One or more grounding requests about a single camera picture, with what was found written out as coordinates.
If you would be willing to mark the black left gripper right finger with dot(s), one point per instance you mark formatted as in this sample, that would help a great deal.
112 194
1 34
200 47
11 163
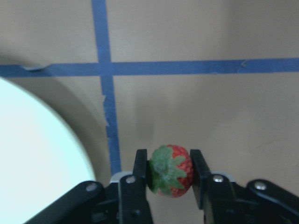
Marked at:
214 193

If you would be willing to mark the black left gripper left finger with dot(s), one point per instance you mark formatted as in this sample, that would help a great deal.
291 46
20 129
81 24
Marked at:
134 207

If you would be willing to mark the light green plate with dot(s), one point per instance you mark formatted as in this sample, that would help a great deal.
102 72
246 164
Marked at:
40 156

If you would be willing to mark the red strawberry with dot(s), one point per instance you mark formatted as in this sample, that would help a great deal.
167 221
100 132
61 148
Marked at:
170 171

